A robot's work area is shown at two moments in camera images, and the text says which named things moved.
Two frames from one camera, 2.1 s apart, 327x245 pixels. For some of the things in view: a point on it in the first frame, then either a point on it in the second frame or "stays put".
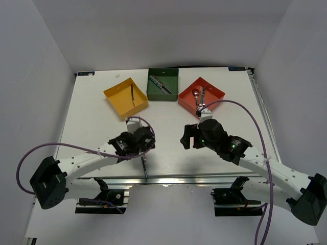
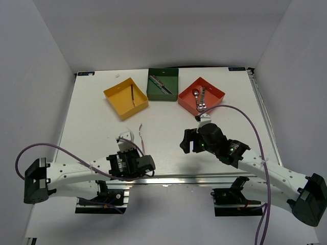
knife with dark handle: (161, 83) stays put
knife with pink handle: (157, 81) stays put
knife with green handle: (158, 85) stays put
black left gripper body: (143, 148) to (132, 153)
